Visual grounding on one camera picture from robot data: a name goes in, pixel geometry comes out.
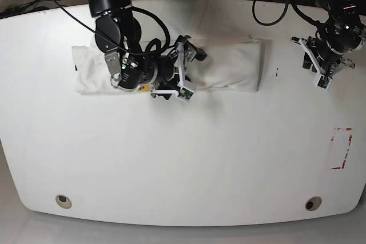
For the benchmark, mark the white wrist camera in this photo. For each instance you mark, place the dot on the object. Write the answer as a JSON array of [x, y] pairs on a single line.
[[185, 89], [323, 77]]

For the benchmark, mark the white printed T-shirt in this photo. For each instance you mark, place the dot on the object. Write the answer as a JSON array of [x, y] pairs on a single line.
[[230, 65]]

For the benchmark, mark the right table cable grommet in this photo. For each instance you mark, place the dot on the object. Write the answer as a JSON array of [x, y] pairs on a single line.
[[313, 203]]

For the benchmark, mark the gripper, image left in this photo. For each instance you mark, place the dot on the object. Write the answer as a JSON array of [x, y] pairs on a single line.
[[165, 71]]

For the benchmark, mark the table cable grommet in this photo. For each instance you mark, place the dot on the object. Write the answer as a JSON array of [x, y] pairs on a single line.
[[313, 203], [63, 201]]

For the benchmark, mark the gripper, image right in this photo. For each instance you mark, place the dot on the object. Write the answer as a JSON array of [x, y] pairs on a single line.
[[325, 56]]

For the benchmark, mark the left table cable grommet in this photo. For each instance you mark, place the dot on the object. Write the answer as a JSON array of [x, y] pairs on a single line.
[[63, 201]]

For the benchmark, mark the red tape rectangle marking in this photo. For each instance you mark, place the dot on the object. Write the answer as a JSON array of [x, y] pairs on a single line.
[[339, 147]]

